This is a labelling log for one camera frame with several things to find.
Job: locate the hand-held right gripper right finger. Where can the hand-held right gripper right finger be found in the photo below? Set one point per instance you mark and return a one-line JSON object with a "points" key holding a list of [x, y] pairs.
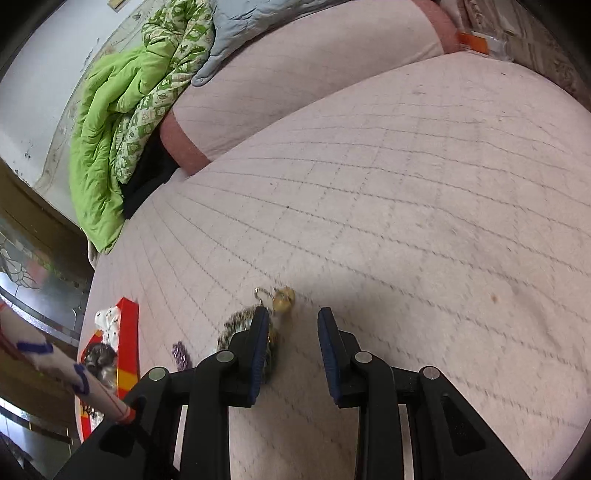
{"points": [[328, 355]]}

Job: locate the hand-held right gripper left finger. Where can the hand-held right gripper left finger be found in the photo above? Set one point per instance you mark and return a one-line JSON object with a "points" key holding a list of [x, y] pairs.
{"points": [[258, 350]]}

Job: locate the gold pendant earring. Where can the gold pendant earring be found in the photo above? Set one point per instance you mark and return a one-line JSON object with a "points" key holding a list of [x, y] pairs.
{"points": [[282, 300]]}

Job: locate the red jewelry box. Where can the red jewelry box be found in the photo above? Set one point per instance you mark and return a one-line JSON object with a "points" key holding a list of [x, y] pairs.
{"points": [[127, 332]]}

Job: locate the white spotted hair bow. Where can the white spotted hair bow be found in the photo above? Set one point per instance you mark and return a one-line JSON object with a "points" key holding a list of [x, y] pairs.
{"points": [[106, 318]]}

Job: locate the pink quilted bed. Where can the pink quilted bed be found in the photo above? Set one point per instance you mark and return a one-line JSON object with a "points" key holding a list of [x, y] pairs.
{"points": [[392, 207]]}

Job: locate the white paper tube blue marks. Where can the white paper tube blue marks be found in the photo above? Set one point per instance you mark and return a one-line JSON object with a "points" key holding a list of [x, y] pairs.
{"points": [[60, 364]]}

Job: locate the black cloth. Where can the black cloth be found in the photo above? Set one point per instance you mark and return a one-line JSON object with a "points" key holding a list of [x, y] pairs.
{"points": [[143, 180]]}

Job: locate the brown glass door cabinet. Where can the brown glass door cabinet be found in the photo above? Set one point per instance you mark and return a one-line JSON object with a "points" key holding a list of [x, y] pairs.
{"points": [[37, 277]]}

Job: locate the green quilt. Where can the green quilt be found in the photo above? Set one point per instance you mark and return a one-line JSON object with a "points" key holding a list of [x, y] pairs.
{"points": [[115, 115]]}

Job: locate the pink long pillow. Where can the pink long pillow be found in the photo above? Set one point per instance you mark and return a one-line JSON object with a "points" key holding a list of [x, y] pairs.
{"points": [[300, 78]]}

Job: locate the grey blue blanket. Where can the grey blue blanket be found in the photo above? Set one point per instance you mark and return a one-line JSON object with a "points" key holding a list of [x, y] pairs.
{"points": [[240, 32]]}

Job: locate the orange small box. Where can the orange small box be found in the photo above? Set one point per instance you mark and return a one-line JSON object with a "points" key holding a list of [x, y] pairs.
{"points": [[475, 42]]}

